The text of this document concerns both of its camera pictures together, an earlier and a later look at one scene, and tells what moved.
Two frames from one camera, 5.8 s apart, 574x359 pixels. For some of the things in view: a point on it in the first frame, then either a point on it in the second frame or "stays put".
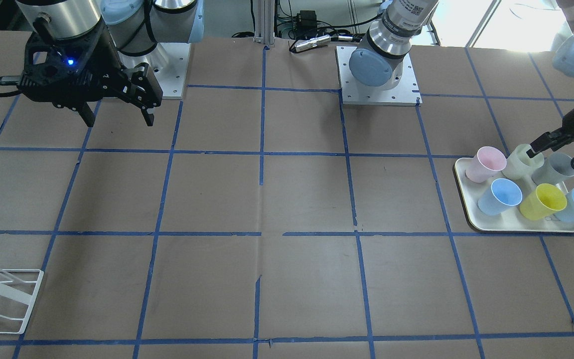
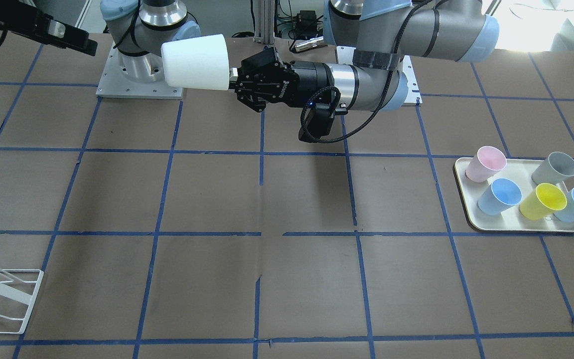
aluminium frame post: [264, 13] stays put
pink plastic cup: [487, 162] stays put
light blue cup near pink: [500, 196] stays put
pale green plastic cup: [518, 165] → [201, 62]
